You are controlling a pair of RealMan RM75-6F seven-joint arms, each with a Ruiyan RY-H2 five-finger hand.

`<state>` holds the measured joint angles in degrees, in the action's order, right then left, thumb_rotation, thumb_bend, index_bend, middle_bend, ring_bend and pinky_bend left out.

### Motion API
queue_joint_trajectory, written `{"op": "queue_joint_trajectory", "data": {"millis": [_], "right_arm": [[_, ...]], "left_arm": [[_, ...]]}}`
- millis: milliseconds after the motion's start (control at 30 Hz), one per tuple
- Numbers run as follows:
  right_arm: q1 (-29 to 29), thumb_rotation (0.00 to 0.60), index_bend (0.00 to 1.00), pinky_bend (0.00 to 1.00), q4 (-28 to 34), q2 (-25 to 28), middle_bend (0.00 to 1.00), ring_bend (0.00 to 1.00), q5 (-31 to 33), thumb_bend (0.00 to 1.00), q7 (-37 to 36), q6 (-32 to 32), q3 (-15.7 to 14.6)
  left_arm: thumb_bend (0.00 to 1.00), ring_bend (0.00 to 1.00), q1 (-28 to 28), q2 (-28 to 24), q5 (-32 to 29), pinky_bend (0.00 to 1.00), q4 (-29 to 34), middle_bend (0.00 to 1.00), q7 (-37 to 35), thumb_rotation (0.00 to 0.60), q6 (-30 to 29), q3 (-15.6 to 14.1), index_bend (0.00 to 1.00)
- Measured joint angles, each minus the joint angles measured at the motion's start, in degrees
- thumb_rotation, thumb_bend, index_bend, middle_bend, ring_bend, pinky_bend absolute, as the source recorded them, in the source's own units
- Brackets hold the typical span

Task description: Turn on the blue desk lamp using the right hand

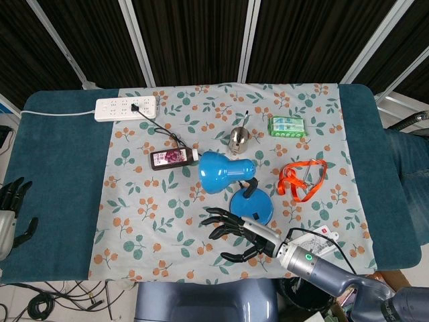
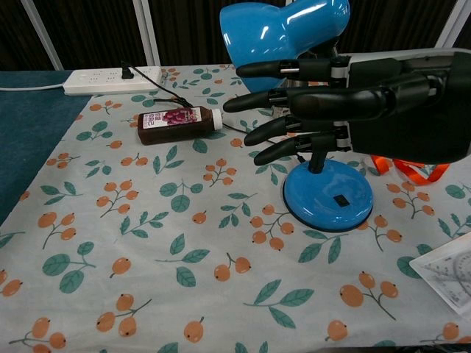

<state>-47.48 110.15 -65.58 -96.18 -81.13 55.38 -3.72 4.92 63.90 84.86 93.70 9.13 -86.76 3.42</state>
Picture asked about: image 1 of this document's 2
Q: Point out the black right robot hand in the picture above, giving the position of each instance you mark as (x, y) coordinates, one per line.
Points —
(258, 234)

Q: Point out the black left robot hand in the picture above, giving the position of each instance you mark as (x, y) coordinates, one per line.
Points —
(6, 228)

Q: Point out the blue desk lamp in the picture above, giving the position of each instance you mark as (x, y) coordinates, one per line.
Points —
(221, 169)

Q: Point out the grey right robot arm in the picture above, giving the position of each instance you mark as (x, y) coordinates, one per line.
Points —
(321, 268)

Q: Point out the ruler set in clear bag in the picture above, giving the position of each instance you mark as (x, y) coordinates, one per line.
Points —
(315, 246)

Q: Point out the black waste bin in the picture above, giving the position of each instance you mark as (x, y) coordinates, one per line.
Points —
(301, 298)

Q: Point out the teal table cover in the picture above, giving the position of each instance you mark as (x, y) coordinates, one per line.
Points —
(63, 174)

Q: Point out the blue-grey robot torso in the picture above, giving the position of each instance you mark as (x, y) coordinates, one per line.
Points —
(201, 302)

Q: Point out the stainless steel cup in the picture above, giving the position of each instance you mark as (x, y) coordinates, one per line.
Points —
(238, 139)

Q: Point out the floral patterned tablecloth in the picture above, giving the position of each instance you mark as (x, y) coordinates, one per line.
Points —
(151, 218)

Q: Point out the green tissue pack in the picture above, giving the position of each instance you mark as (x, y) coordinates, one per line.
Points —
(288, 126)

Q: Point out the metal spoon in cup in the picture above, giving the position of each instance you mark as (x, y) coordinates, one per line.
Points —
(246, 117)

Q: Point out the dark grape juice bottle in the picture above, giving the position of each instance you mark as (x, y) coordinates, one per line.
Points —
(167, 158)

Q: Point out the white power strip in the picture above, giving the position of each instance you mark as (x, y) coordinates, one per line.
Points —
(114, 109)

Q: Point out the person in blue jeans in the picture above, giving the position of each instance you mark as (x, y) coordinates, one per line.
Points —
(412, 161)

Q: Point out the black folding screen silver frame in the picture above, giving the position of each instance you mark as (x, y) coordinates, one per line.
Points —
(201, 40)

